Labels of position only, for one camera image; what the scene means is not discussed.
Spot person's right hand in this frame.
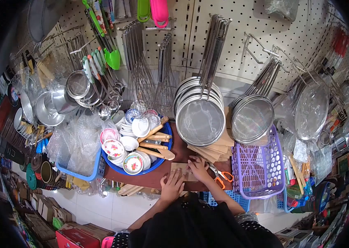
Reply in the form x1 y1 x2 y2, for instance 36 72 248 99
187 155 214 184

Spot person's left hand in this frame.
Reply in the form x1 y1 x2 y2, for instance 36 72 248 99
160 168 186 204

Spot person's left fingers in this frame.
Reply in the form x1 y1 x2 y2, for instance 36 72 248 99
160 168 186 186

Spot person's right fingers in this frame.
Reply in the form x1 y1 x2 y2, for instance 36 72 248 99
187 155 207 174

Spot small brown cardboard piece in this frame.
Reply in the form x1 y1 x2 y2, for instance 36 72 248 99
170 162 200 183

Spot blue round plastic basin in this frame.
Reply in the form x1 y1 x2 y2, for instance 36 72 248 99
101 122 174 176

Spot stack of brown cardboard sheets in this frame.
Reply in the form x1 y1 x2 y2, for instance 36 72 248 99
187 107 235 164

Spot bundle of wooden spatulas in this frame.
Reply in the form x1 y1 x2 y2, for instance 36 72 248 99
136 116 176 161

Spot stack of large steel strainers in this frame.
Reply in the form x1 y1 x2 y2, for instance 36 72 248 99
173 14 233 147

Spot blue plastic crate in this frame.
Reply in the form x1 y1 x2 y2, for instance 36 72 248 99
199 190 251 212

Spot person's body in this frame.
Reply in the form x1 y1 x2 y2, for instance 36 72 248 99
112 192 284 248

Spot pile of flowered small plates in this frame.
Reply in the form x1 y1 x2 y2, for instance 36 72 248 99
99 108 162 175

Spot purple plastic basket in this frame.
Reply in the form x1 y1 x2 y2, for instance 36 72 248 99
231 125 286 200

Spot stack of medium steel strainers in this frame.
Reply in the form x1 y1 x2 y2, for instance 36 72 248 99
230 57 282 145

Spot light blue plastic basket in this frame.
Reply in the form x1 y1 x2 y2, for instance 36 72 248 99
55 149 106 182

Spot heap of bubble wrap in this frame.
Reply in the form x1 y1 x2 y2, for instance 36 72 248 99
46 113 113 177

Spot row of hanging steel ladles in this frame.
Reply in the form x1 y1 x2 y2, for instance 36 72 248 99
81 46 125 121

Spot red box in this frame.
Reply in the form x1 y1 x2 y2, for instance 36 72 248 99
55 228 101 248

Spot plastic wrapped steel strainers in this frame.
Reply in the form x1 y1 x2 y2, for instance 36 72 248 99
286 71 331 143

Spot pots with green lids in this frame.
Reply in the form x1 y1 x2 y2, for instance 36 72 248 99
25 155 66 190

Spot stack of cartons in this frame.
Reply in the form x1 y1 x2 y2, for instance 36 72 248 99
17 191 114 248

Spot group of steel pots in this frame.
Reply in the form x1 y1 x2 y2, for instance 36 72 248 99
13 70 97 138

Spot full shop shelf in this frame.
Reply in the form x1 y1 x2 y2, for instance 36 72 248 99
281 25 349 248

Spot hanging green plastic spatulas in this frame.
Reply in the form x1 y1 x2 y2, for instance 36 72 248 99
82 0 121 71

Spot pink plastic hanger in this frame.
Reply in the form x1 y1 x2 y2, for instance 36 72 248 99
150 0 169 29

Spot orange handled scissors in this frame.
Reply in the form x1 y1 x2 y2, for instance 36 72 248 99
208 163 234 190

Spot bunch of hanging wire whisks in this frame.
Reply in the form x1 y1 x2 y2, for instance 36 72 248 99
120 19 178 117

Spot white pegboard wall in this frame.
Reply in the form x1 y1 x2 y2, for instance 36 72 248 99
13 0 349 93

